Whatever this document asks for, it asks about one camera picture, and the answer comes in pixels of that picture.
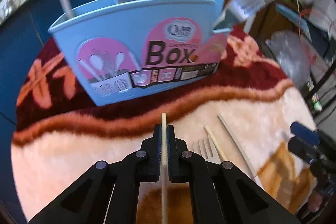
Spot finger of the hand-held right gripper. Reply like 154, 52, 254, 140
287, 136, 319, 164
290, 122, 321, 146

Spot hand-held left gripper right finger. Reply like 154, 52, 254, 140
167, 124, 302, 224

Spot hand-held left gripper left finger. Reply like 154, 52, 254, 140
28, 124, 164, 224

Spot wooden chopstick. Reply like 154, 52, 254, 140
104, 182, 116, 224
161, 113, 168, 224
204, 126, 227, 162

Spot blue utensil box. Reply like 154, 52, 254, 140
48, 0, 233, 107

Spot large silver fork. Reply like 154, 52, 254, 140
213, 0, 265, 30

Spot person's right hand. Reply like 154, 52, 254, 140
308, 191, 327, 216

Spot small silver fork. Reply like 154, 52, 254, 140
193, 137, 221, 164

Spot black rack cart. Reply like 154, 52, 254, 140
276, 1, 336, 119

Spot flat white chopstick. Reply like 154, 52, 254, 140
217, 114, 256, 178

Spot pink and red printed blanket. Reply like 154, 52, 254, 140
10, 27, 318, 224

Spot clear plastic bag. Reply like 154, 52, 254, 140
265, 30, 315, 88

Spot blue basket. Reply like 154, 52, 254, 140
276, 4, 300, 28

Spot blue base cabinets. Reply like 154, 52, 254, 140
0, 0, 118, 130

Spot red cable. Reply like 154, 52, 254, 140
297, 0, 315, 64

